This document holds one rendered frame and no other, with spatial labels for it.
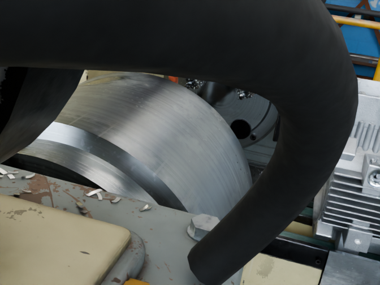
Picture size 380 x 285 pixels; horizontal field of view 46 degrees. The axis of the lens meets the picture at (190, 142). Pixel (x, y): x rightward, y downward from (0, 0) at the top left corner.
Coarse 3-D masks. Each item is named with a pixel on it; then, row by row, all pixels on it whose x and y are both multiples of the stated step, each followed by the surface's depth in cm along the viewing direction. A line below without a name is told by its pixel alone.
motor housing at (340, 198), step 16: (352, 160) 57; (336, 176) 56; (352, 176) 55; (320, 192) 71; (336, 192) 56; (352, 192) 55; (320, 208) 69; (336, 208) 56; (352, 208) 57; (368, 208) 55; (336, 224) 58; (352, 224) 57
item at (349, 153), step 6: (354, 138) 56; (348, 144) 56; (354, 144) 55; (348, 150) 55; (354, 150) 55; (342, 156) 56; (348, 156) 56; (354, 156) 55; (318, 222) 61; (318, 228) 60; (324, 228) 60; (330, 228) 60; (318, 234) 60; (324, 234) 60; (330, 234) 60
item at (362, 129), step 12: (360, 84) 64; (372, 84) 63; (360, 96) 55; (372, 96) 55; (360, 108) 56; (372, 108) 55; (360, 120) 56; (372, 120) 56; (360, 132) 56; (372, 132) 56; (360, 144) 57; (372, 144) 57
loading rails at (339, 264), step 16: (304, 224) 72; (288, 240) 62; (304, 240) 65; (320, 240) 65; (256, 256) 65; (272, 256) 64; (288, 256) 63; (304, 256) 63; (320, 256) 62; (336, 256) 60; (352, 256) 60; (368, 256) 63; (256, 272) 66; (272, 272) 65; (288, 272) 64; (304, 272) 63; (320, 272) 63; (336, 272) 61; (352, 272) 60; (368, 272) 60
